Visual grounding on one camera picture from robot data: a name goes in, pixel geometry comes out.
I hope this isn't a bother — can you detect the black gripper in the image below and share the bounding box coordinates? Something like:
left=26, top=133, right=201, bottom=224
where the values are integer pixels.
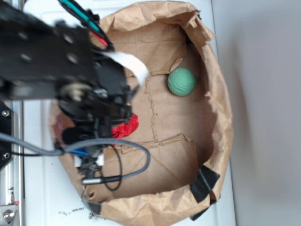
left=58, top=53, right=137, bottom=144

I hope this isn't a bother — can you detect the red paper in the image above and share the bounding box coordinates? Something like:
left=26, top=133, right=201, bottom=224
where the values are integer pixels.
left=111, top=114, right=139, bottom=139

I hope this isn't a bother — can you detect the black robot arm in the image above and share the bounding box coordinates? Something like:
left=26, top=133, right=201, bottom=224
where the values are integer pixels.
left=0, top=0, right=136, bottom=145

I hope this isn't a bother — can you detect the brown paper bag tray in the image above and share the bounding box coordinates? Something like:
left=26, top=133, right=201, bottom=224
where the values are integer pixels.
left=60, top=1, right=233, bottom=226

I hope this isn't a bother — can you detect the green dimpled ball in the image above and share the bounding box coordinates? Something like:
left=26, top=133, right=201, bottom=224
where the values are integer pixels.
left=167, top=68, right=196, bottom=97

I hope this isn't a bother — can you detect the white ribbon cable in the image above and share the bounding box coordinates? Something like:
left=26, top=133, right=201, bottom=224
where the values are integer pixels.
left=103, top=51, right=149, bottom=87

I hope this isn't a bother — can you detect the thin black cable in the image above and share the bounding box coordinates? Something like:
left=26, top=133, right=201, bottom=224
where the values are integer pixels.
left=11, top=145, right=123, bottom=192

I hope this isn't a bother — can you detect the black octagonal mount plate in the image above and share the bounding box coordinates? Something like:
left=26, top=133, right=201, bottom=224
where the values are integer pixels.
left=0, top=100, right=13, bottom=172

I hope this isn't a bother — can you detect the grey braided cable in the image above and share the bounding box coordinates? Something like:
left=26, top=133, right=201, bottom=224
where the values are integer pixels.
left=0, top=132, right=151, bottom=186

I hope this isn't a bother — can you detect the red green wire bundle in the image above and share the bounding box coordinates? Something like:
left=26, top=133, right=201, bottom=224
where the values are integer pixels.
left=57, top=0, right=116, bottom=52

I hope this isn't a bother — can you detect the aluminium extrusion rail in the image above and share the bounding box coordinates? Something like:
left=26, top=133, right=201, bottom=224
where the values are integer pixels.
left=0, top=101, right=25, bottom=226

